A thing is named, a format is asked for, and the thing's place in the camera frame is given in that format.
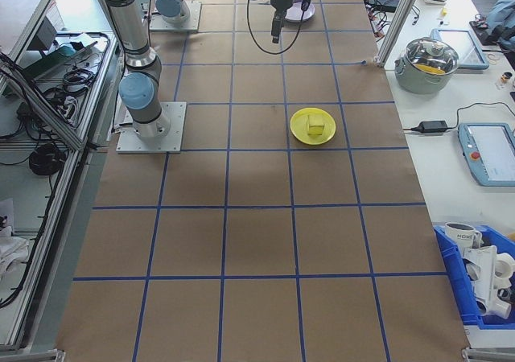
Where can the yellow foam block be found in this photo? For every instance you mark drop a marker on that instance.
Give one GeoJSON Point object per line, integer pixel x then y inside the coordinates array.
{"type": "Point", "coordinates": [316, 128]}

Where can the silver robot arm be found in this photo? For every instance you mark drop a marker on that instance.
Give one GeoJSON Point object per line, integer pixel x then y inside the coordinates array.
{"type": "Point", "coordinates": [133, 28]}
{"type": "Point", "coordinates": [171, 8]}

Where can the purple plate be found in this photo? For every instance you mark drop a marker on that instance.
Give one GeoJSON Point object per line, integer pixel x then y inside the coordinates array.
{"type": "Point", "coordinates": [310, 14]}

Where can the black power adapter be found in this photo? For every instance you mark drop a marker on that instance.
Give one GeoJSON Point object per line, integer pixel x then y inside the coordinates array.
{"type": "Point", "coordinates": [386, 3]}
{"type": "Point", "coordinates": [433, 126]}

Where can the yellow plate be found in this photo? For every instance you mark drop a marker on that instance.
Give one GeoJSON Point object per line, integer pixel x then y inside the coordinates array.
{"type": "Point", "coordinates": [299, 132]}

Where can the glass pot lid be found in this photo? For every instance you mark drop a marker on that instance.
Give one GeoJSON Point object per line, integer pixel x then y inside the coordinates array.
{"type": "Point", "coordinates": [418, 54]}

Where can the steel cooking pot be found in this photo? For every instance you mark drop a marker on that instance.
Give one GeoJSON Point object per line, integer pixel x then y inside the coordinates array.
{"type": "Point", "coordinates": [418, 82]}

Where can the light blue teach pendant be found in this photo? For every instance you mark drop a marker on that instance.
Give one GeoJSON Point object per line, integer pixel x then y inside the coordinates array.
{"type": "Point", "coordinates": [470, 48]}
{"type": "Point", "coordinates": [489, 155]}

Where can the person in blue-grey jacket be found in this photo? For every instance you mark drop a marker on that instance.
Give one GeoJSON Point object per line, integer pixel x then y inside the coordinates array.
{"type": "Point", "coordinates": [505, 8]}

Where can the green circuit board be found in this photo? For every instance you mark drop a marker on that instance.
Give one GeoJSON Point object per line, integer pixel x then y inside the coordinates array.
{"type": "Point", "coordinates": [52, 58]}

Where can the white mug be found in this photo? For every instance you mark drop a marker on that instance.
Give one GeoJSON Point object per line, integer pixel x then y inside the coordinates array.
{"type": "Point", "coordinates": [460, 237]}

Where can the blue plastic bin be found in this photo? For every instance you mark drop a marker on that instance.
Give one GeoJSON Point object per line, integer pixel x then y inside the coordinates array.
{"type": "Point", "coordinates": [450, 273]}

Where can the white plastic pipe assembly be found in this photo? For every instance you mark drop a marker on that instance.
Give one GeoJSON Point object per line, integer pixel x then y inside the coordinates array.
{"type": "Point", "coordinates": [489, 277]}

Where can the white cloth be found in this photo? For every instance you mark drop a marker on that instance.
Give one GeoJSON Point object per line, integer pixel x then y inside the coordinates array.
{"type": "Point", "coordinates": [10, 249]}

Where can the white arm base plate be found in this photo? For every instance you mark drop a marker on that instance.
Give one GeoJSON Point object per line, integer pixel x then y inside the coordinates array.
{"type": "Point", "coordinates": [193, 24]}
{"type": "Point", "coordinates": [173, 136]}

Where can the aluminium frame post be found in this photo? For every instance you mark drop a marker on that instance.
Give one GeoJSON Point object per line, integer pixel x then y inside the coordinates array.
{"type": "Point", "coordinates": [398, 20]}

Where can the V-shaped metal bar frame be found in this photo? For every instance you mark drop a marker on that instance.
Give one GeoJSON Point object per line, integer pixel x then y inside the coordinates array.
{"type": "Point", "coordinates": [46, 249]}

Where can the aluminium profile rail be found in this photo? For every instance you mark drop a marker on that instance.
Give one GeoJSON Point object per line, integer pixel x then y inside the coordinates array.
{"type": "Point", "coordinates": [491, 356]}
{"type": "Point", "coordinates": [32, 356]}

